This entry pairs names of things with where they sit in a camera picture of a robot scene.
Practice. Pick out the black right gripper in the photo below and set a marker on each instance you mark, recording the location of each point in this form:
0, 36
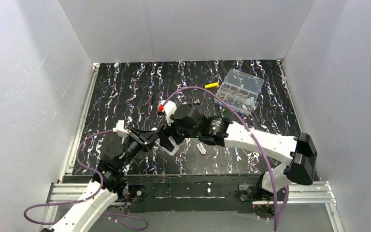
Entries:
167, 136

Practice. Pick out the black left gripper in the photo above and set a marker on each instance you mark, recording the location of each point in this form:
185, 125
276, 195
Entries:
141, 137

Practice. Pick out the white remote control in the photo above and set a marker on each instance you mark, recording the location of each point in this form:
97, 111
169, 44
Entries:
169, 146

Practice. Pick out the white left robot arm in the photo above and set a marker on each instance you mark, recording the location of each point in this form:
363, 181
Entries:
106, 186

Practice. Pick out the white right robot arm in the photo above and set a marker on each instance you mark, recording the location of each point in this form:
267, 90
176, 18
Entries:
296, 154

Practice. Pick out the silver flat wrench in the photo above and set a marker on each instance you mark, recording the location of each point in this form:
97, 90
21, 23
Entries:
238, 158

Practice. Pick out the clear plastic screw box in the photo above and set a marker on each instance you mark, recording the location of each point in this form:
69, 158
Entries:
240, 91

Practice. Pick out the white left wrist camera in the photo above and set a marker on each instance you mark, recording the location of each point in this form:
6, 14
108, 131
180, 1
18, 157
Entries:
121, 128

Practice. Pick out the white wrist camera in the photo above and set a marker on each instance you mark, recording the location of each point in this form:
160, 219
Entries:
121, 128
168, 109

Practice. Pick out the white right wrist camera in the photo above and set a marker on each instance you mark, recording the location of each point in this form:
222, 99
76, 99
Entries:
168, 109

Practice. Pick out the yellow-handled screwdriver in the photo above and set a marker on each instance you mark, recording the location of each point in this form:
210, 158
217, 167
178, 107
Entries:
211, 85

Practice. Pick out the aluminium frame rail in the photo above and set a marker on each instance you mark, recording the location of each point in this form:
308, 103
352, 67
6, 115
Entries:
69, 87

